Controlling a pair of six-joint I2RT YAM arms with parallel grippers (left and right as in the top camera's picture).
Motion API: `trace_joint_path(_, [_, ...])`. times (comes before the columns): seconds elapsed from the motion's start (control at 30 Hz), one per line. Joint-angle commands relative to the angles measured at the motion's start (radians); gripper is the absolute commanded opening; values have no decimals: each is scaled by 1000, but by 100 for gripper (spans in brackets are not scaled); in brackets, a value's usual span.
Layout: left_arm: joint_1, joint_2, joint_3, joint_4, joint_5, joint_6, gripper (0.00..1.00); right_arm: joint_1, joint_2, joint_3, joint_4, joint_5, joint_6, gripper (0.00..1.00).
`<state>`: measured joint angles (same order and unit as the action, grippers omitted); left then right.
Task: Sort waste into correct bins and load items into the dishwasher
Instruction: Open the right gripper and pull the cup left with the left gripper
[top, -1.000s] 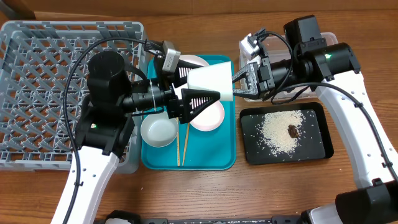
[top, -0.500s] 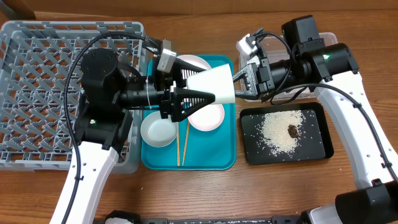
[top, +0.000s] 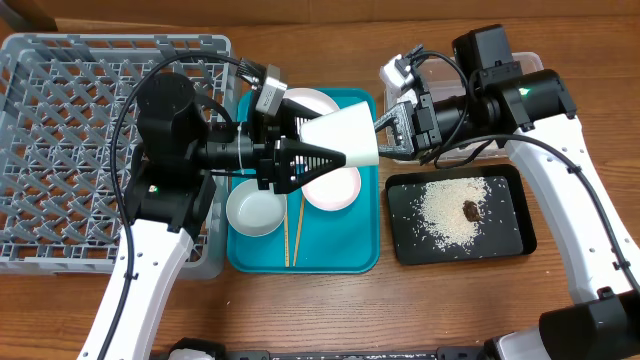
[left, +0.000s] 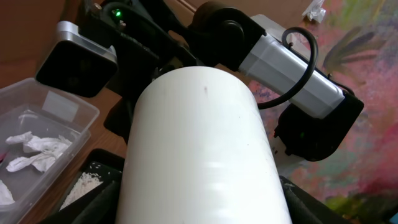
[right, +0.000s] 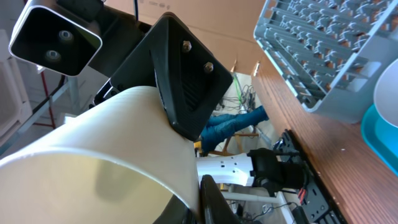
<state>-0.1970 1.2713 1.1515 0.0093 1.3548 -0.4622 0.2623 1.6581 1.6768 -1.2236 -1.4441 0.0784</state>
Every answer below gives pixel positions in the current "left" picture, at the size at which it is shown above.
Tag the white napkin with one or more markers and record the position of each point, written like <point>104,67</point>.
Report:
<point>48,150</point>
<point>6,197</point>

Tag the clear plastic bin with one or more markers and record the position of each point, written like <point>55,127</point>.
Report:
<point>42,130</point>

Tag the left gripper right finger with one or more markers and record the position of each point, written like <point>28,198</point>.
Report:
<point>305,209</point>

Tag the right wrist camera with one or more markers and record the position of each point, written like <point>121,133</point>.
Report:
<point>76,64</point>

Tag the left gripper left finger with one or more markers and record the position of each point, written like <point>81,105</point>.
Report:
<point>96,207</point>

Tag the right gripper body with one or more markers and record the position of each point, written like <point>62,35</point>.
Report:
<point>136,62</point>

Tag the white rice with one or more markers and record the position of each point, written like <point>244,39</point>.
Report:
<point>89,180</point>

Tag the black tray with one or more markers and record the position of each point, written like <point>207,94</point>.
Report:
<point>112,169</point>

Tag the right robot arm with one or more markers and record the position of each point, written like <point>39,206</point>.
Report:
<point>320,112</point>

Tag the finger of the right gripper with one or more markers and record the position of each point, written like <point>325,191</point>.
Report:
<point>120,117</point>

